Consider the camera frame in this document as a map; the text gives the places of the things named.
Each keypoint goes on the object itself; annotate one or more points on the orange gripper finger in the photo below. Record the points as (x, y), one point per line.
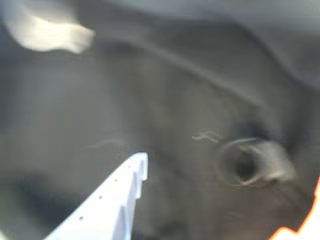
(308, 225)

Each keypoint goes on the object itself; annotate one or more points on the black fabric bag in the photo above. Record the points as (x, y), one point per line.
(150, 100)

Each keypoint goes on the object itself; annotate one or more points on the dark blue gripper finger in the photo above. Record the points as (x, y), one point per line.
(105, 212)

